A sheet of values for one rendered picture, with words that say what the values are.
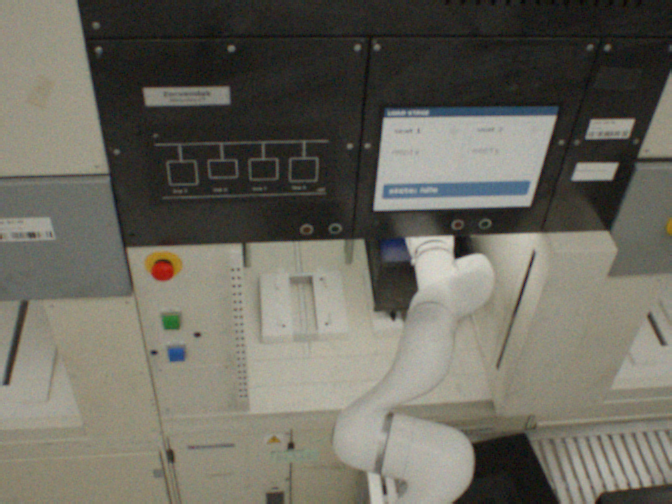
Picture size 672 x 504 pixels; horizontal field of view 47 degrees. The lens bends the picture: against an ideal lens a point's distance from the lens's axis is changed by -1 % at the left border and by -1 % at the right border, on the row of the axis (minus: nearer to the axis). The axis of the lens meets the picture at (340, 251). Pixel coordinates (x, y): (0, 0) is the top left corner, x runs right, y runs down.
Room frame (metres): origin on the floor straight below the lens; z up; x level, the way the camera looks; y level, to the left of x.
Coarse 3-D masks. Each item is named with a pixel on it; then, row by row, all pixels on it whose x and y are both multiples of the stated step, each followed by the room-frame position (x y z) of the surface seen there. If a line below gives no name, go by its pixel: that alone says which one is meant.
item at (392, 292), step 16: (368, 240) 1.39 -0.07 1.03; (464, 240) 1.32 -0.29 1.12; (368, 256) 1.36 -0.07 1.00; (464, 256) 1.30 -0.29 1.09; (384, 272) 1.23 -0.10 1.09; (400, 272) 1.24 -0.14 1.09; (384, 288) 1.23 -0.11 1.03; (400, 288) 1.24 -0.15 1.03; (416, 288) 1.25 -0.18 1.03; (384, 304) 1.24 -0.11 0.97; (400, 304) 1.24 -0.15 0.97
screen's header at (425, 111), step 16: (400, 112) 1.01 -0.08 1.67; (416, 112) 1.01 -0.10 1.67; (432, 112) 1.02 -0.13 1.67; (448, 112) 1.02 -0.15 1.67; (464, 112) 1.03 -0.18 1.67; (480, 112) 1.03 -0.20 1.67; (496, 112) 1.03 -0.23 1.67; (512, 112) 1.04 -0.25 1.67; (528, 112) 1.04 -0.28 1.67; (544, 112) 1.05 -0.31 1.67
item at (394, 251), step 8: (392, 240) 1.33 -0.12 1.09; (400, 240) 1.34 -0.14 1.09; (384, 248) 1.33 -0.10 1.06; (392, 248) 1.34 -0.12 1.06; (400, 248) 1.34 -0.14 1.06; (408, 248) 1.34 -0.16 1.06; (384, 256) 1.34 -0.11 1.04; (392, 256) 1.34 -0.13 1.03; (400, 256) 1.34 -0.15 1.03; (408, 256) 1.34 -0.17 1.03
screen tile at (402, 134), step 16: (400, 128) 1.01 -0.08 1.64; (416, 128) 1.01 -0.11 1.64; (432, 128) 1.02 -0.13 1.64; (464, 128) 1.03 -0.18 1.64; (400, 144) 1.01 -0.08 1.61; (416, 144) 1.01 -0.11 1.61; (432, 144) 1.02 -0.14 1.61; (448, 144) 1.02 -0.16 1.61; (400, 160) 1.01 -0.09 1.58; (416, 160) 1.02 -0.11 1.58; (432, 160) 1.02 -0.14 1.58; (448, 160) 1.02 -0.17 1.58; (400, 176) 1.01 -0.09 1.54; (416, 176) 1.02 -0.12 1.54; (432, 176) 1.02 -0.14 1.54
